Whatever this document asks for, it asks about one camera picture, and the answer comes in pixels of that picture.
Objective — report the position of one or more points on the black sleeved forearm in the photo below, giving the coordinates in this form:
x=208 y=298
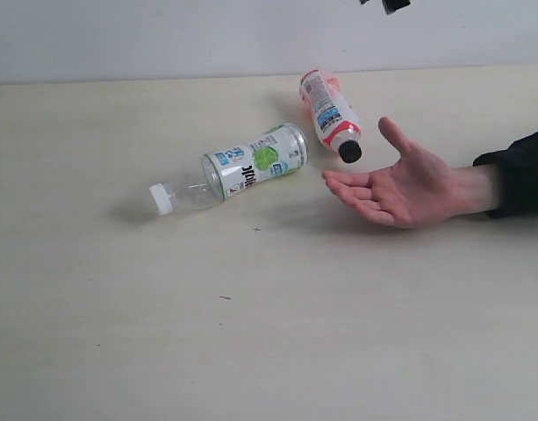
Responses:
x=517 y=167

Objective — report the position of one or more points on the orange label bottle black cap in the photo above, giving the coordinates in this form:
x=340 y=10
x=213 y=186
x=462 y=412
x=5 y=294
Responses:
x=336 y=123

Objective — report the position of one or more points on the green lime label clear bottle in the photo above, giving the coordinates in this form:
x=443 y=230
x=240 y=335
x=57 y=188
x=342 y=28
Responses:
x=218 y=176

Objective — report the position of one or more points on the person's open bare hand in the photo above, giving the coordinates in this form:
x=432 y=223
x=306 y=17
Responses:
x=419 y=190

